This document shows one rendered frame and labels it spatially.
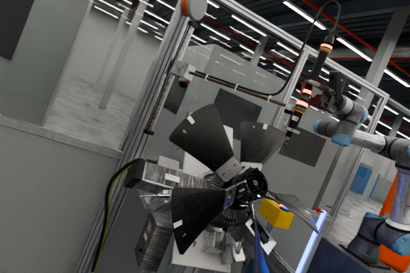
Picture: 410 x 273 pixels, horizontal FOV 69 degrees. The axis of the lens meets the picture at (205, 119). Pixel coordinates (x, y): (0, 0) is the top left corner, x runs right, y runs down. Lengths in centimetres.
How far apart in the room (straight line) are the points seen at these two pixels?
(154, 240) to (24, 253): 78
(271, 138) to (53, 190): 116
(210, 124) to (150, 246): 64
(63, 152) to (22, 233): 47
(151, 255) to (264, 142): 72
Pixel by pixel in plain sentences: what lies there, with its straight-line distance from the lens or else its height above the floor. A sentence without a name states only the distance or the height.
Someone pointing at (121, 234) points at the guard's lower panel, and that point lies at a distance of 196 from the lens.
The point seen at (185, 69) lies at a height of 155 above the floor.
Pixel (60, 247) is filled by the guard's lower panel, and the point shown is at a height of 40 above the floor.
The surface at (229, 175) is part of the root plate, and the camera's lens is 119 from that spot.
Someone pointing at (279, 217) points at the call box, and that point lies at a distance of 166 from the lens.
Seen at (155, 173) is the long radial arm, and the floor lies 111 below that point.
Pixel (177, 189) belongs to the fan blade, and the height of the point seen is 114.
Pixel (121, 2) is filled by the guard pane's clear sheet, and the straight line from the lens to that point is 172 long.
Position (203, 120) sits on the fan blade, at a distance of 117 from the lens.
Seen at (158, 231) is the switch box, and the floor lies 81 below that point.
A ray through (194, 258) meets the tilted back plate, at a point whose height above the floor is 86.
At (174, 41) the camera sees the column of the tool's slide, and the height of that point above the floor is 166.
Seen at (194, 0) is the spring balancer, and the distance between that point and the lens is 161.
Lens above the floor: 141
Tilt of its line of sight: 2 degrees down
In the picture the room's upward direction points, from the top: 22 degrees clockwise
